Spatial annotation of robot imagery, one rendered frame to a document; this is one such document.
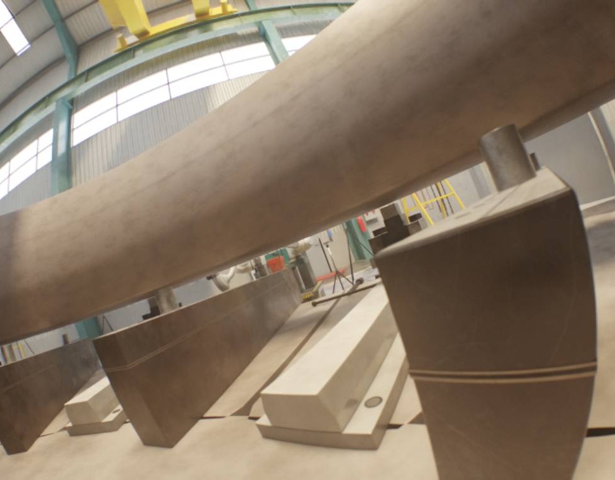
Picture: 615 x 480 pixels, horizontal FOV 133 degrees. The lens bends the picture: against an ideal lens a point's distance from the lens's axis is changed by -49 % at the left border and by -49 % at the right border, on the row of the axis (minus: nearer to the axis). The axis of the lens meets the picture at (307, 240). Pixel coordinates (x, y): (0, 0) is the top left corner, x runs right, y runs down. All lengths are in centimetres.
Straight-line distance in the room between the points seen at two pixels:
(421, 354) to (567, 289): 11
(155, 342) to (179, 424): 27
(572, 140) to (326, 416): 314
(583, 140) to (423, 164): 238
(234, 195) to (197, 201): 26
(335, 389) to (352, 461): 15
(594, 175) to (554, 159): 52
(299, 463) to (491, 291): 52
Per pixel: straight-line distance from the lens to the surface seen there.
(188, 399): 96
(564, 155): 329
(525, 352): 18
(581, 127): 319
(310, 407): 54
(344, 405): 56
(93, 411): 125
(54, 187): 1169
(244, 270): 331
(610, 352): 66
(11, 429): 150
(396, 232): 173
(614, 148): 319
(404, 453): 54
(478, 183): 413
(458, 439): 25
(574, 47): 108
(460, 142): 106
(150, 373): 85
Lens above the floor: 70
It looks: 4 degrees up
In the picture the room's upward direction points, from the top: 21 degrees counter-clockwise
